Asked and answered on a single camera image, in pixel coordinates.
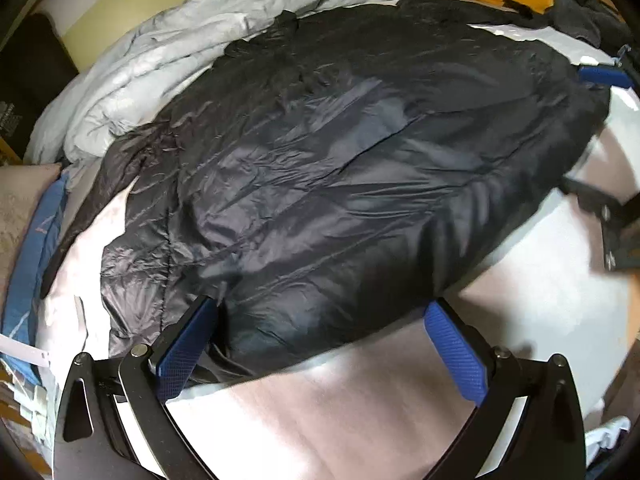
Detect black puffer down jacket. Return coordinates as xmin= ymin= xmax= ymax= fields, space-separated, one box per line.
xmin=43 ymin=0 xmax=611 ymax=382

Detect dark grey clothes pile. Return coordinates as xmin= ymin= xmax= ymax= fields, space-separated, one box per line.
xmin=544 ymin=0 xmax=634 ymax=56

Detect light blue cloth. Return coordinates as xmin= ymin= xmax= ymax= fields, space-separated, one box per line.
xmin=585 ymin=416 xmax=631 ymax=468

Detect blue pillow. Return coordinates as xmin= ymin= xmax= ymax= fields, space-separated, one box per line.
xmin=0 ymin=173 xmax=71 ymax=386

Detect beige pink pillow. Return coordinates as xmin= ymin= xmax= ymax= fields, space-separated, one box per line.
xmin=0 ymin=164 xmax=61 ymax=306

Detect light grey rumpled duvet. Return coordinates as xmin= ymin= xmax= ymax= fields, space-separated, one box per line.
xmin=25 ymin=0 xmax=390 ymax=165

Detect black hanging bag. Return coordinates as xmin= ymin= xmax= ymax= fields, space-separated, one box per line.
xmin=1 ymin=13 xmax=78 ymax=158

